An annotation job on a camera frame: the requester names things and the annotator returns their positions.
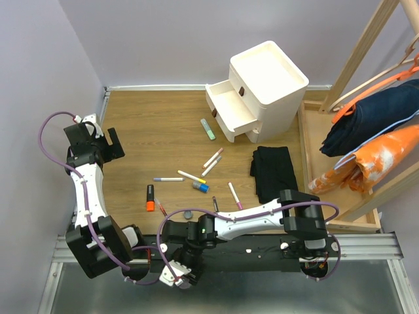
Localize grey round cap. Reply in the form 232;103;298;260
183;211;193;220

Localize yellow tip marker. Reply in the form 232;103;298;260
177;170;206;184

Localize blue cap glue stick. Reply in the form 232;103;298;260
192;181;209;193

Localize white bottom drawer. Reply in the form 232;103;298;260
213;107;258;143

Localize white drawer cabinet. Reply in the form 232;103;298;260
228;41;309;143

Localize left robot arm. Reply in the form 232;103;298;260
64;114;145;279

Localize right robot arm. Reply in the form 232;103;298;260
158;190;327;287

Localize black mounting base bar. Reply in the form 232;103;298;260
107;234;343;274

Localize translucent purple cup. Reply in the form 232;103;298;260
179;281;192;289

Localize red pen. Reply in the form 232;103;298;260
155;198;168;217

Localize orange black highlighter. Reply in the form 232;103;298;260
146;184;155;212

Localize dark purple pen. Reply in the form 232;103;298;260
212;196;219;213

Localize pink tip marker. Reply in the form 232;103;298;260
228;182;243;210

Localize grey tip marker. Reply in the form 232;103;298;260
201;156;222;178

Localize green grey highlighter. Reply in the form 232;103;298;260
200;118;216;141

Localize beige tip marker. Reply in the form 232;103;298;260
202;148;224;169

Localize black folded cloth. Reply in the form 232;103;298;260
250;146;299;204

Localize wooden clothes rack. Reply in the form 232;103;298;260
298;1;418;233

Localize orange white garment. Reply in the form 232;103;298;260
308;124;418;194

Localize wooden hanger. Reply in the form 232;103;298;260
328;35;418;113

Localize orange hanger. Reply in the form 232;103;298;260
331;54;418;124

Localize dark blue jeans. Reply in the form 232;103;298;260
320;79;418;157

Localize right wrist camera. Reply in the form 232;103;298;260
159;260;191;287

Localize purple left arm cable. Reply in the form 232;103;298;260
37;111;168;287

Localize brown top drawer handle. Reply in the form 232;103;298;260
238;86;245;97

